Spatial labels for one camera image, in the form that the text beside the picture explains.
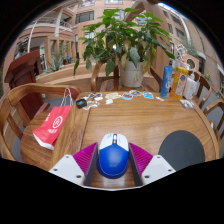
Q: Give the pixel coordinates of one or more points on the white pump bottle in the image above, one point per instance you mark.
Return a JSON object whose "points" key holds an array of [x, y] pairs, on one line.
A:
{"points": [[190, 88]]}

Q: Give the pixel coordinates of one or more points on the round black mouse pad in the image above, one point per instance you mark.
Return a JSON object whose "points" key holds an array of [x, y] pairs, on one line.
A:
{"points": [[181, 150]]}

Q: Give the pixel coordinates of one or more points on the red paper bag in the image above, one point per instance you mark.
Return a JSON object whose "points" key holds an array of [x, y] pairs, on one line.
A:
{"points": [[51, 128]]}

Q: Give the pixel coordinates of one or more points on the blue squeeze tube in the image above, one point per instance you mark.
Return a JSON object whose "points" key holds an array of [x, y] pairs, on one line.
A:
{"points": [[166, 83]]}

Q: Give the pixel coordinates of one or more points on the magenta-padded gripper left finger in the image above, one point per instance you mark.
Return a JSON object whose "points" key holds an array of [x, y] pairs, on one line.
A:
{"points": [[65, 168]]}

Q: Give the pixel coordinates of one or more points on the wooden armchair with black notebook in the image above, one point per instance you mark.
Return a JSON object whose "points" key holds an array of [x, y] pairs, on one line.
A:
{"points": [[215, 106]]}

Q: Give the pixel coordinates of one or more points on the yellow bottle with orange cap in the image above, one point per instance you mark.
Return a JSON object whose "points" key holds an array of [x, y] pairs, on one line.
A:
{"points": [[179, 83]]}

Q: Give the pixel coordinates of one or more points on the blue sticker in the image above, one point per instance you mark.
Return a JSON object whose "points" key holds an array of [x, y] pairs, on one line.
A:
{"points": [[148, 95]]}

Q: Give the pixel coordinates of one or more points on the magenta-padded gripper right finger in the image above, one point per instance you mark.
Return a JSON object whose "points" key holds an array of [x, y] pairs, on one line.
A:
{"points": [[158, 168]]}

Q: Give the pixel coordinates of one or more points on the clear plastic packet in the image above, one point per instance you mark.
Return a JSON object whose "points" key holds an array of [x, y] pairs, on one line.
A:
{"points": [[186, 103]]}

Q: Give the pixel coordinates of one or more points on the blue and white computer mouse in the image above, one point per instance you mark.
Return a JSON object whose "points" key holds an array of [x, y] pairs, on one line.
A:
{"points": [[112, 160]]}

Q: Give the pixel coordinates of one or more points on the small black key fob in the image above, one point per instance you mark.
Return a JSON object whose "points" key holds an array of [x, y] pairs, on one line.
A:
{"points": [[81, 103]]}

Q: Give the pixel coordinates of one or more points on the green plant in white pot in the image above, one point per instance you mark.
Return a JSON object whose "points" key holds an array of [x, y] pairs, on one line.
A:
{"points": [[130, 43]]}

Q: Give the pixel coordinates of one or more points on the wooden armchair with red bag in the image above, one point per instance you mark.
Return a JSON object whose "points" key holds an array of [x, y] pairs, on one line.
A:
{"points": [[20, 91]]}

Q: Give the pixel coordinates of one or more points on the dark red wooden lectern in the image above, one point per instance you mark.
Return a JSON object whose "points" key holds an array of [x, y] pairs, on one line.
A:
{"points": [[23, 71]]}

